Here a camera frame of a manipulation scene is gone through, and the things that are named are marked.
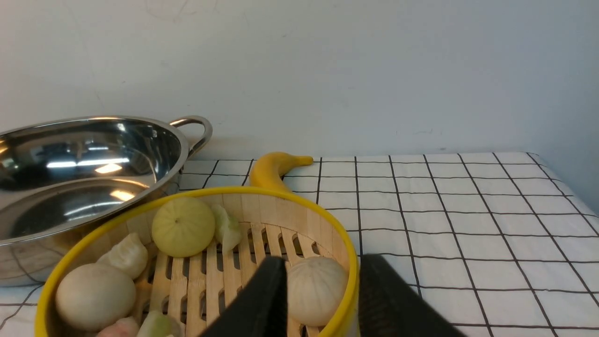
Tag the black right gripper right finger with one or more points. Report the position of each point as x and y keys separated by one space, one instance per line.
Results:
x=388 y=306

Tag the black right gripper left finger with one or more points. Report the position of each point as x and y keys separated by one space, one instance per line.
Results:
x=260 y=309

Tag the yellow-rimmed bamboo steamer basket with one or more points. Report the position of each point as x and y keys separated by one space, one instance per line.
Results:
x=195 y=290

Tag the stainless steel pot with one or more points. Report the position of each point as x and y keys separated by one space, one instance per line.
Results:
x=62 y=179

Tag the cream pleated bun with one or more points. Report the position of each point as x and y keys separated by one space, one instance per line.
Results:
x=315 y=288

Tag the pale green dumpling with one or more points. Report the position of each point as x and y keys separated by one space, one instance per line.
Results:
x=227 y=229

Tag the green round bun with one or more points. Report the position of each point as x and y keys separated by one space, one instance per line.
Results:
x=183 y=227

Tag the pink dumpling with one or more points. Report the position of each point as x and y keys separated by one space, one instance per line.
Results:
x=125 y=327

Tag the yellow banana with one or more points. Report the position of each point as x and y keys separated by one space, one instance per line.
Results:
x=268 y=171

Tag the white dumpling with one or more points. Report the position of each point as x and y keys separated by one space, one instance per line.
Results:
x=129 y=256

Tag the white round bun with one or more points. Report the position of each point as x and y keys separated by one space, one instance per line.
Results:
x=93 y=296

